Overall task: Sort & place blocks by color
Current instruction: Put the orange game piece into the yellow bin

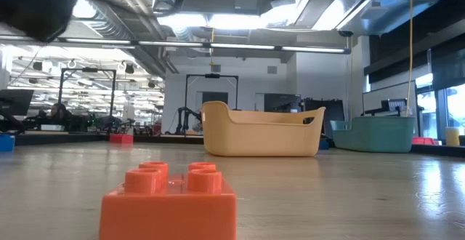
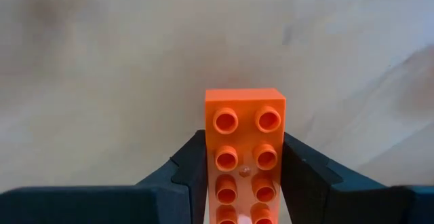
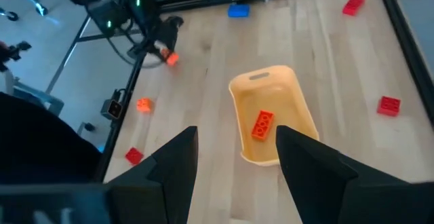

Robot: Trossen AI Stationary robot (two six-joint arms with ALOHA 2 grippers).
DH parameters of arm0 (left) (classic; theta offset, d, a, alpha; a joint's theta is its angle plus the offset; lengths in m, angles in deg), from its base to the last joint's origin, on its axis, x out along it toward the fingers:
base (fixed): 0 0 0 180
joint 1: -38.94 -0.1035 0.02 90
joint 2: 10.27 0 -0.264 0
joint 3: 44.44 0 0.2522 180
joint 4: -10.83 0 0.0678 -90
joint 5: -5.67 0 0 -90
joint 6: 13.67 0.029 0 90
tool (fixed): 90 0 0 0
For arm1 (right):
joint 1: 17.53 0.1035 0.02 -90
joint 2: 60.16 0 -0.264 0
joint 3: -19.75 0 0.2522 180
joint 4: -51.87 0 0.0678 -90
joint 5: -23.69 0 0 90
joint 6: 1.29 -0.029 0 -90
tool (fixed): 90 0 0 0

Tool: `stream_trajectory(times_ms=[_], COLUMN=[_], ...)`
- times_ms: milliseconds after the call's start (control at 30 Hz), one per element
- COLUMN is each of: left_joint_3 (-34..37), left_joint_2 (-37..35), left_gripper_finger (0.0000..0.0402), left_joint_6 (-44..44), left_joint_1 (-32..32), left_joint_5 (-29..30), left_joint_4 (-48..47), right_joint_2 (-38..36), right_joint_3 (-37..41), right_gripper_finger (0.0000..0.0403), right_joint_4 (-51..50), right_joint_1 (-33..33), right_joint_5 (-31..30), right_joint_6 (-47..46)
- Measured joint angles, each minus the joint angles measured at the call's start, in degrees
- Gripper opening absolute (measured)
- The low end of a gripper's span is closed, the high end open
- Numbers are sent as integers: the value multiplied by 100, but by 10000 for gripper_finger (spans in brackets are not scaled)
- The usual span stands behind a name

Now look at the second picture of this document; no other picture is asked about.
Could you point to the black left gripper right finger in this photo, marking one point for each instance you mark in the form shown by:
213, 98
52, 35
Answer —
339, 200

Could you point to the orange eight-stud toy brick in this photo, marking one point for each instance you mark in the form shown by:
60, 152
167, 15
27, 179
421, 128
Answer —
245, 139

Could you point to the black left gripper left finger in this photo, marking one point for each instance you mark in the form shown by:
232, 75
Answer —
135, 203

